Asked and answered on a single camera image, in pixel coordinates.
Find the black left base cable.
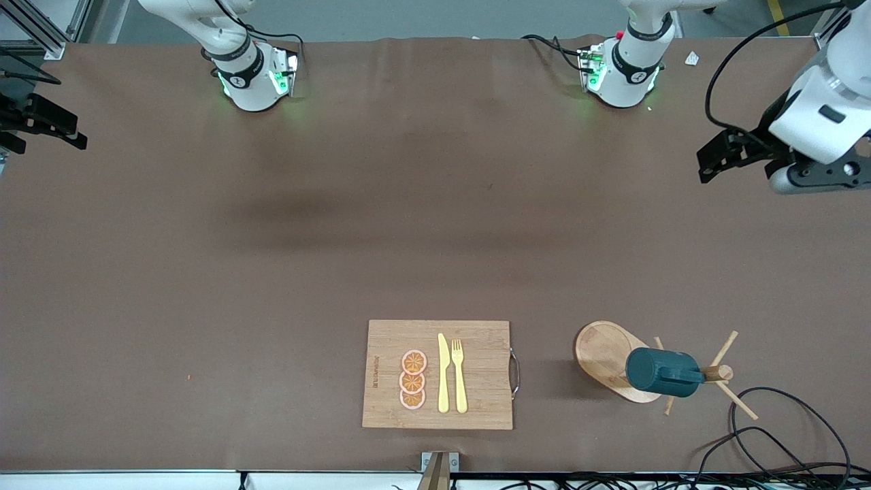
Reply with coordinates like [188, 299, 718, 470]
[521, 34, 587, 72]

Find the bamboo cutting board with handle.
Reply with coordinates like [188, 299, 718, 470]
[361, 319, 522, 431]

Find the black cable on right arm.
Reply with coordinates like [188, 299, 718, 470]
[0, 48, 62, 87]

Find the white table edge rail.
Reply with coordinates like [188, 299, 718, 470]
[0, 470, 423, 490]

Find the brown table mat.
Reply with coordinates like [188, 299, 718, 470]
[0, 35, 871, 474]

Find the yellow plastic knife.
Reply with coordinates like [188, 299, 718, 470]
[438, 333, 450, 414]

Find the wooden cup rack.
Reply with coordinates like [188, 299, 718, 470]
[574, 321, 759, 421]

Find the teal cup with yellow inside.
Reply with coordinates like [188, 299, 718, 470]
[625, 347, 706, 399]

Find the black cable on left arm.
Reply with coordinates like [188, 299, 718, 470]
[705, 2, 846, 135]

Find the black base cable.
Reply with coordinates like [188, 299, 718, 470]
[242, 26, 305, 55]
[521, 34, 587, 72]

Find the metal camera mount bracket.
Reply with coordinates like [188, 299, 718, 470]
[416, 451, 461, 490]

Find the yellow plastic fork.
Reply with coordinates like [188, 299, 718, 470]
[451, 339, 469, 414]

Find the black cable bundle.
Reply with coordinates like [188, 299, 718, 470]
[391, 472, 871, 490]

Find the aluminium frame profile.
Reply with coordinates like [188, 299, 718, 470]
[0, 0, 110, 61]
[813, 0, 851, 50]

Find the black looped table cable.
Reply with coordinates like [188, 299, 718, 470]
[729, 387, 853, 477]
[694, 427, 824, 477]

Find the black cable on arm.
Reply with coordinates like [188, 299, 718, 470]
[705, 2, 846, 135]
[0, 48, 62, 87]

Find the black right base cable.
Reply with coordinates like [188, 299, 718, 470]
[242, 26, 305, 55]

